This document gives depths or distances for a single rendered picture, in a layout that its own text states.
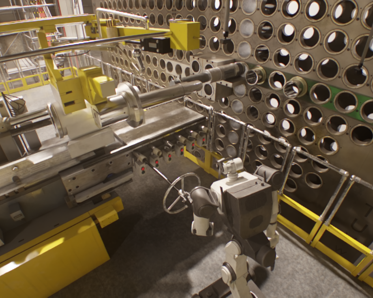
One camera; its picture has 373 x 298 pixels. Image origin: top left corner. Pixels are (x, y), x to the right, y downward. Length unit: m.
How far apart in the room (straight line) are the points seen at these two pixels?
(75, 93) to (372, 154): 2.95
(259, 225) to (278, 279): 1.29
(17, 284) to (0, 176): 0.87
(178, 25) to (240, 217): 1.00
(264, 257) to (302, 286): 1.27
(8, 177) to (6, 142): 0.33
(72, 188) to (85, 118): 0.67
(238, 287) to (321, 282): 1.05
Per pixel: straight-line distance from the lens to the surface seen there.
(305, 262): 2.72
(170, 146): 2.32
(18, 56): 1.01
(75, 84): 1.82
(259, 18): 3.22
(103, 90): 1.48
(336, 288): 2.72
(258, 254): 1.37
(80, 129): 2.02
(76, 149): 2.01
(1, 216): 2.33
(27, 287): 2.41
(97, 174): 2.27
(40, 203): 2.31
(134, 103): 1.77
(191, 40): 1.22
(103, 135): 2.04
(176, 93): 2.08
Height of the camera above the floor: 2.17
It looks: 35 degrees down
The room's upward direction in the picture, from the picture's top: straight up
